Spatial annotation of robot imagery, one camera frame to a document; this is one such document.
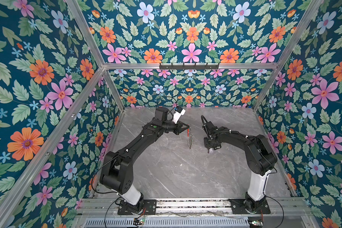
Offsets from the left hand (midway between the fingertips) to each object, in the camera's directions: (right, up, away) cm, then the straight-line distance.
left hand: (190, 123), depth 77 cm
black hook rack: (0, +38, +16) cm, 41 cm away
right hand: (+14, -15, +20) cm, 28 cm away
